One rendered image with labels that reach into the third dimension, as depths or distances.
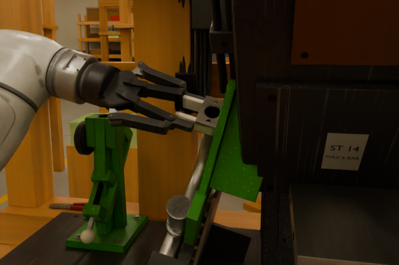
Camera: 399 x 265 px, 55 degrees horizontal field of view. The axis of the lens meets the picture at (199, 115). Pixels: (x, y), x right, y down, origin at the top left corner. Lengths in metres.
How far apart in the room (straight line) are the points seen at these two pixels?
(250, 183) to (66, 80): 0.34
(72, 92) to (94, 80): 0.04
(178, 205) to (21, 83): 0.33
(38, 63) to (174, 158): 0.42
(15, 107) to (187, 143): 0.42
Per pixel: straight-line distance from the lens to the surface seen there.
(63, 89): 0.68
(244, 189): 0.55
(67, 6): 11.76
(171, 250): 0.65
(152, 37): 0.92
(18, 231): 1.05
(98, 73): 0.66
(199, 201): 0.54
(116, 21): 10.46
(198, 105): 0.64
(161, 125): 0.61
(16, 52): 0.71
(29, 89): 0.69
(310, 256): 0.37
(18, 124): 0.68
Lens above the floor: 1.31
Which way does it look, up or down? 10 degrees down
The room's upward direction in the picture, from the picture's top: straight up
